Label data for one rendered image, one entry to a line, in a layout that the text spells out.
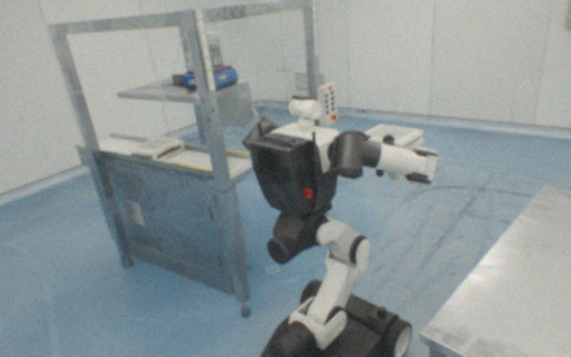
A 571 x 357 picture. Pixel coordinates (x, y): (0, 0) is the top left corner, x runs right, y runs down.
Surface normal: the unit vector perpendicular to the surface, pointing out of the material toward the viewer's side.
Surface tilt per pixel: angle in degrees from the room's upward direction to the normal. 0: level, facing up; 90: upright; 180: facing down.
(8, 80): 90
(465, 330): 0
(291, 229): 45
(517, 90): 90
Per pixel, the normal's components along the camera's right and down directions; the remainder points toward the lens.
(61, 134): 0.78, 0.18
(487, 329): -0.10, -0.91
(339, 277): -0.52, -0.44
